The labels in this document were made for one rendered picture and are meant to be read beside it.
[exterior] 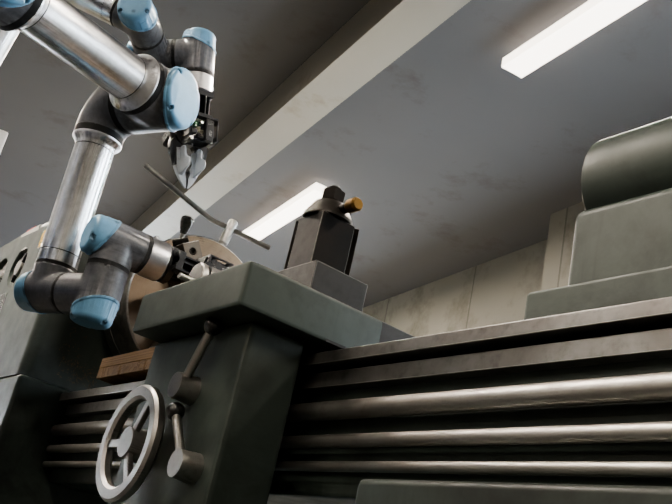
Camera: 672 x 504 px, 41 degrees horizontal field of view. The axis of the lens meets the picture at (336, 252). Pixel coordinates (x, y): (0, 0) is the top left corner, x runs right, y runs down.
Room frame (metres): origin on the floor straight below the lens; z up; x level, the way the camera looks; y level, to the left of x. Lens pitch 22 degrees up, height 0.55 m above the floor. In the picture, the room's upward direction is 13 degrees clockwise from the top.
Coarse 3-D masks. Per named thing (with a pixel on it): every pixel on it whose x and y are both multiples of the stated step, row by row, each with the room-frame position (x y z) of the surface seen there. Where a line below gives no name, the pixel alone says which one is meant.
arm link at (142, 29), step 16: (80, 0) 1.60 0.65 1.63; (96, 0) 1.59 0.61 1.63; (112, 0) 1.58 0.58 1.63; (128, 0) 1.55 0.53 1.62; (144, 0) 1.55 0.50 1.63; (96, 16) 1.62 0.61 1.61; (112, 16) 1.59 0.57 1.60; (128, 16) 1.55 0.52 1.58; (144, 16) 1.55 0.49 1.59; (128, 32) 1.61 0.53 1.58; (144, 32) 1.60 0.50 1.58; (160, 32) 1.63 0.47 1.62; (144, 48) 1.65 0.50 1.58
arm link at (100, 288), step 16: (96, 272) 1.47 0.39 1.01; (112, 272) 1.47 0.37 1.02; (128, 272) 1.50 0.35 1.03; (64, 288) 1.50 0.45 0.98; (80, 288) 1.48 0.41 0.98; (96, 288) 1.47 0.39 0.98; (112, 288) 1.48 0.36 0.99; (64, 304) 1.51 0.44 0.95; (80, 304) 1.47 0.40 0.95; (96, 304) 1.47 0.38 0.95; (112, 304) 1.49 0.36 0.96; (80, 320) 1.49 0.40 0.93; (96, 320) 1.48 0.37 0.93; (112, 320) 1.50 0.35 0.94
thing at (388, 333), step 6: (324, 294) 1.20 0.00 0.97; (384, 324) 1.26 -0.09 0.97; (384, 330) 1.27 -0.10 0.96; (390, 330) 1.27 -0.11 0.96; (396, 330) 1.28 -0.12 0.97; (384, 336) 1.27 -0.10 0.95; (390, 336) 1.27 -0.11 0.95; (396, 336) 1.28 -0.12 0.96; (402, 336) 1.28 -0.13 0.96; (408, 336) 1.29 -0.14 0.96; (414, 336) 1.30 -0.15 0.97
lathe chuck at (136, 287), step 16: (192, 240) 1.76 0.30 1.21; (208, 240) 1.78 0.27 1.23; (224, 256) 1.80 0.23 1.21; (128, 288) 1.71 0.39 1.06; (144, 288) 1.72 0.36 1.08; (160, 288) 1.74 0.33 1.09; (128, 304) 1.71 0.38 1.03; (128, 320) 1.72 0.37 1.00; (112, 336) 1.79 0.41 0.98; (128, 336) 1.74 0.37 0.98; (128, 352) 1.78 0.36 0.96
